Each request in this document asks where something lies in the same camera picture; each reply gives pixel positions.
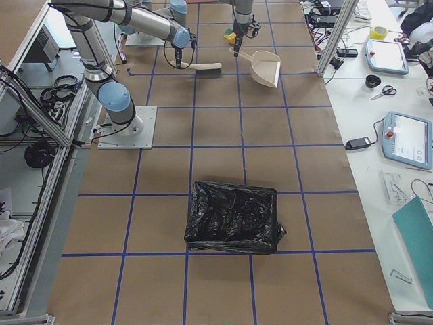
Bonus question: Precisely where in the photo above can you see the white plastic dustpan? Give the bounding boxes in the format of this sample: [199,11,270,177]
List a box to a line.
[238,50,281,88]

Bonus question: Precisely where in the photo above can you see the teal folder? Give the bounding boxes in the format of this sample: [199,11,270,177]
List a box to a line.
[392,196,432,309]

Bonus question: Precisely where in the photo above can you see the teach pendant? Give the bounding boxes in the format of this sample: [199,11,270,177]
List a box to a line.
[382,111,432,170]
[365,39,409,75]

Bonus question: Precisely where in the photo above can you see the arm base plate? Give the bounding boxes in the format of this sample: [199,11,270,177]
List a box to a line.
[126,31,164,47]
[97,106,158,150]

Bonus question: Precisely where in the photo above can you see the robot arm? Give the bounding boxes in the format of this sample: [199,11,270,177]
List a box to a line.
[230,0,261,58]
[49,1,193,137]

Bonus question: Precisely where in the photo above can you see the near teach pendant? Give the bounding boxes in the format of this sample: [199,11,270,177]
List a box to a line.
[382,111,432,170]

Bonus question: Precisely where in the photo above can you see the yellow potato-shaped bread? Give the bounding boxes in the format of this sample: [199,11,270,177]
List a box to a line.
[227,37,236,45]

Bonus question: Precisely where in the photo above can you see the metal allen key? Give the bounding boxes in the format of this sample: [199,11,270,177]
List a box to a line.
[390,269,413,284]

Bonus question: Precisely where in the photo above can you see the aluminium frame post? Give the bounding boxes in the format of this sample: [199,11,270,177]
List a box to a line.
[316,0,358,77]

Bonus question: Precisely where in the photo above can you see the black power adapter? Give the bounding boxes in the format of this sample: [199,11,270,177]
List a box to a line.
[344,137,372,151]

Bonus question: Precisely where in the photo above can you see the green yellow sponge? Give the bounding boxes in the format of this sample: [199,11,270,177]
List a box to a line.
[223,28,236,40]

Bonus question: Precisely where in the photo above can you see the black handled scissors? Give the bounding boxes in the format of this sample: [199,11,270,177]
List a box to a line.
[371,85,397,100]

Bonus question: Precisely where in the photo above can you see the coiled black cable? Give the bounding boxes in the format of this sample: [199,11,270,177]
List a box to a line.
[24,139,57,169]

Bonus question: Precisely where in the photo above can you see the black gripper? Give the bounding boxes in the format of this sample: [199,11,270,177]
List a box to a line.
[233,20,261,51]
[172,30,197,61]

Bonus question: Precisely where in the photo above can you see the yellow tape roll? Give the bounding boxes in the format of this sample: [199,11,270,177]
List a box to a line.
[369,26,388,40]

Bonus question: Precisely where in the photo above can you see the small black bowl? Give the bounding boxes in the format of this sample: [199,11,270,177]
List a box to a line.
[365,74,382,89]

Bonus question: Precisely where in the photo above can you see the far teach pendant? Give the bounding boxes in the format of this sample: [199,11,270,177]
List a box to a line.
[365,39,409,75]

